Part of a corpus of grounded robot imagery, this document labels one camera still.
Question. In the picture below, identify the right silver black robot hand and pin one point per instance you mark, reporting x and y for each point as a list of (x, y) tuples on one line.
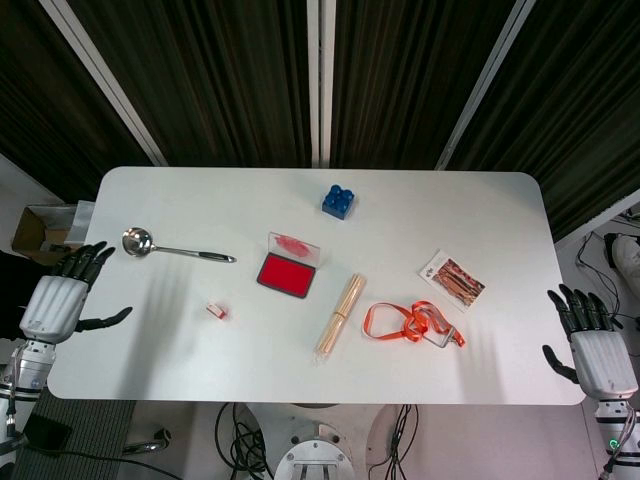
[(597, 355)]

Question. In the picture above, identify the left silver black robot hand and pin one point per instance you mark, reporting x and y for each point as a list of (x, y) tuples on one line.
[(52, 305)]

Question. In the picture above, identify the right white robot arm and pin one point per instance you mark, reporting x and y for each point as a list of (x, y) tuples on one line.
[(617, 420)]

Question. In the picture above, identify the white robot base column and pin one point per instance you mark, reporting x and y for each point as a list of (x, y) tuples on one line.
[(320, 450)]

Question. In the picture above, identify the brown cardboard box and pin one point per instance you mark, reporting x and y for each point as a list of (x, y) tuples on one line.
[(30, 225)]

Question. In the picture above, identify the white shoe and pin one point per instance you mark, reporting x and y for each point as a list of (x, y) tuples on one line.
[(627, 257)]

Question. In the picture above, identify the stainless steel ladle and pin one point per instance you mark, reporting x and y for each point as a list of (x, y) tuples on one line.
[(136, 241)]

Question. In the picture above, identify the grey ribbed floor mat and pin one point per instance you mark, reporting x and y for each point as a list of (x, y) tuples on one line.
[(85, 440)]

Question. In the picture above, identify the printed snack photo card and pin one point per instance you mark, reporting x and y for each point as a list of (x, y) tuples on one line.
[(455, 282)]

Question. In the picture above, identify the chrome chair leg with caster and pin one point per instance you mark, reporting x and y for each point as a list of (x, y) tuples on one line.
[(150, 444)]

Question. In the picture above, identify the dark pleated curtain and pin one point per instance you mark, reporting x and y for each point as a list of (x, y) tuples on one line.
[(200, 75), (575, 100), (30, 100), (400, 75)]

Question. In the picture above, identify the red ink pad clear lid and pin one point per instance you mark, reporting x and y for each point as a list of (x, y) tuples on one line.
[(285, 275)]

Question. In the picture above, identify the bundle of wooden sticks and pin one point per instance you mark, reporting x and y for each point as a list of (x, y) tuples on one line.
[(340, 315)]

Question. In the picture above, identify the blue building block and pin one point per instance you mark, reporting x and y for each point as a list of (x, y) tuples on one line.
[(337, 202)]

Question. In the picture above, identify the white frame beam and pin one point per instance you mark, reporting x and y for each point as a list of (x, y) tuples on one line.
[(595, 220)]

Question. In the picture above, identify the white frame post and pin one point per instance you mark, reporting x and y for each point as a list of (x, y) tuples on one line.
[(320, 75), (487, 75), (98, 70)]

